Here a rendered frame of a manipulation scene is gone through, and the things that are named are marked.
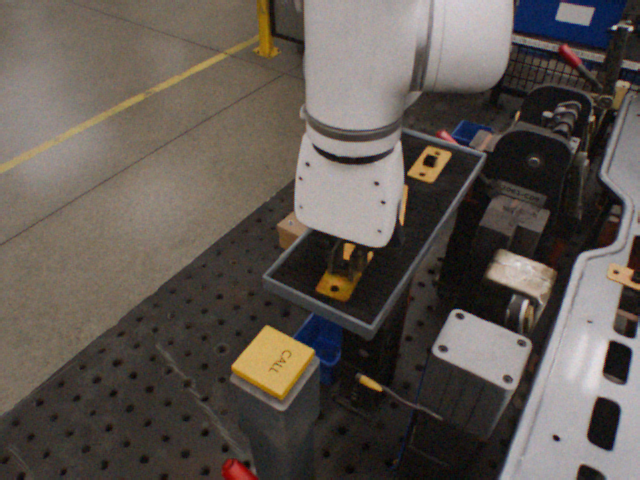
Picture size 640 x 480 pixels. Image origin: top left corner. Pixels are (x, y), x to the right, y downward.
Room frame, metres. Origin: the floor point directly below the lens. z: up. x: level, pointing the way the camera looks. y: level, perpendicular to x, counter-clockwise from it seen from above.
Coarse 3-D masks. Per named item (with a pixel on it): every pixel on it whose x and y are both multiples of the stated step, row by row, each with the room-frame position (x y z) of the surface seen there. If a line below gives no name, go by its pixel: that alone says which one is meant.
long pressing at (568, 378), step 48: (624, 96) 1.11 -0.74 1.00; (624, 144) 0.90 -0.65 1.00; (624, 192) 0.74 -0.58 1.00; (624, 240) 0.61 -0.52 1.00; (576, 288) 0.50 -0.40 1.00; (576, 336) 0.42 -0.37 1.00; (624, 336) 0.42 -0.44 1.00; (576, 384) 0.34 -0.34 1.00; (528, 432) 0.28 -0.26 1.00; (576, 432) 0.28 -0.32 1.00; (624, 432) 0.27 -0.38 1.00
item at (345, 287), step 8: (352, 248) 0.43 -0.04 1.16; (344, 256) 0.42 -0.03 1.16; (368, 256) 0.42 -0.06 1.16; (344, 264) 0.40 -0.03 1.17; (336, 272) 0.39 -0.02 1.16; (344, 272) 0.39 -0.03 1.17; (328, 280) 0.38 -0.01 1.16; (336, 280) 0.38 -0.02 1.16; (344, 280) 0.38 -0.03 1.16; (320, 288) 0.37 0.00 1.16; (328, 288) 0.37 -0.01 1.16; (344, 288) 0.37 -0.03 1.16; (352, 288) 0.37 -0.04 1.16; (328, 296) 0.36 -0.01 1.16; (336, 296) 0.36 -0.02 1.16; (344, 296) 0.36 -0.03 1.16
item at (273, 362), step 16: (272, 336) 0.31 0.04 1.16; (288, 336) 0.31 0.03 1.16; (256, 352) 0.29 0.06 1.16; (272, 352) 0.29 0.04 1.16; (288, 352) 0.29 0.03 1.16; (304, 352) 0.29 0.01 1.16; (240, 368) 0.27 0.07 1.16; (256, 368) 0.27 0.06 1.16; (272, 368) 0.27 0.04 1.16; (288, 368) 0.27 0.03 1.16; (304, 368) 0.27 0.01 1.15; (256, 384) 0.25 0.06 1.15; (272, 384) 0.25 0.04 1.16; (288, 384) 0.25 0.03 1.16
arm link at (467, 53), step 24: (432, 0) 0.37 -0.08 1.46; (456, 0) 0.37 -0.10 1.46; (480, 0) 0.37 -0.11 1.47; (504, 0) 0.37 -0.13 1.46; (432, 24) 0.36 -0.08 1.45; (456, 24) 0.36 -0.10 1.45; (480, 24) 0.36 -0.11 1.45; (504, 24) 0.36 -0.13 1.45; (432, 48) 0.35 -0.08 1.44; (456, 48) 0.35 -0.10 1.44; (480, 48) 0.35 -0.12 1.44; (504, 48) 0.35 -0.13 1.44; (432, 72) 0.35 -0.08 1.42; (456, 72) 0.35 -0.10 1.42; (480, 72) 0.35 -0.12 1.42
